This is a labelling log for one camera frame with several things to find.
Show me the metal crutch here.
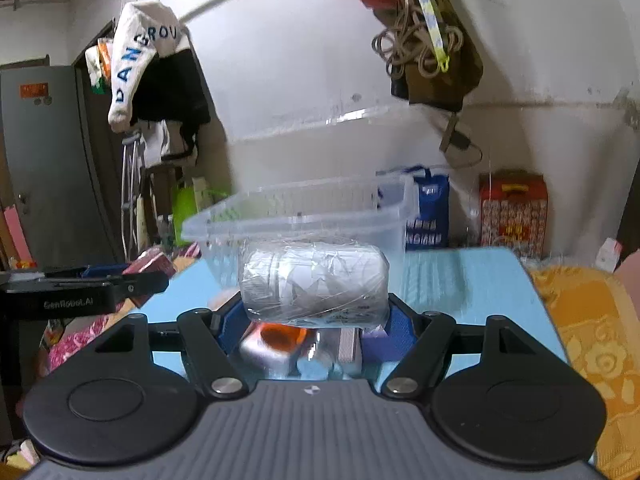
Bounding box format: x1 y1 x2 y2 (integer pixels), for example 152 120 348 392
120 129 147 261

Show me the blue shopping bag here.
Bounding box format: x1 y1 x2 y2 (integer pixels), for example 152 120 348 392
376 166 452 252

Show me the black hanging garment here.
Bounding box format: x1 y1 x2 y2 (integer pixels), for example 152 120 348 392
131 49 212 127

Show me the white printed jacket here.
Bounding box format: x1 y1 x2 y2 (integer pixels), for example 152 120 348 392
107 1 194 134

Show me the dark red box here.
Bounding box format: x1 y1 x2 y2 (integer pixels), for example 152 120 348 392
121 248 177 307

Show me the white plastic bottle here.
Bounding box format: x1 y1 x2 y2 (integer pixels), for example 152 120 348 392
238 240 391 327

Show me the clear plastic container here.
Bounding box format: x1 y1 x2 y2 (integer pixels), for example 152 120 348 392
180 170 417 332

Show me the brown hanging bag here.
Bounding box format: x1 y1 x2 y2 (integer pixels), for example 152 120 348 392
389 0 484 113

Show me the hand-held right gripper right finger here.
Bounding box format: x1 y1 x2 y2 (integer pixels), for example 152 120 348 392
381 294 544 398

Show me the coiled beige rope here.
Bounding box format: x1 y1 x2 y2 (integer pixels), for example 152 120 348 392
372 7 465 80

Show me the red gift box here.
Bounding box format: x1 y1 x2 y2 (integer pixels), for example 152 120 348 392
478 171 549 259

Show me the orange capped small bottle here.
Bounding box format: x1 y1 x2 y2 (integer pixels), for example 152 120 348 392
257 324 307 350

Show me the yellow green strap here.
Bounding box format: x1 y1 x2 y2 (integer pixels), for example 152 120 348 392
404 0 451 72

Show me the grey metal door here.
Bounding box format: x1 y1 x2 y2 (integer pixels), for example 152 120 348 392
0 64 125 272

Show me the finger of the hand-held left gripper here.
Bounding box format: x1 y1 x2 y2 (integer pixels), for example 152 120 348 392
44 263 132 280
112 272 170 307

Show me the pink floral cloth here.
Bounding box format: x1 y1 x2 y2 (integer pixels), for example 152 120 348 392
46 305 132 377

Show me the green shopping bag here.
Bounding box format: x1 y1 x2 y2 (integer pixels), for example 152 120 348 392
171 179 202 247

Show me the small white box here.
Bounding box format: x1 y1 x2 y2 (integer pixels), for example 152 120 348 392
596 237 624 272

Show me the yellow patterned blanket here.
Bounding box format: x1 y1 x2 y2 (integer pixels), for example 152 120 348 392
529 264 640 480

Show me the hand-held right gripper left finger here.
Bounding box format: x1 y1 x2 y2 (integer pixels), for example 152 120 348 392
94 300 251 399

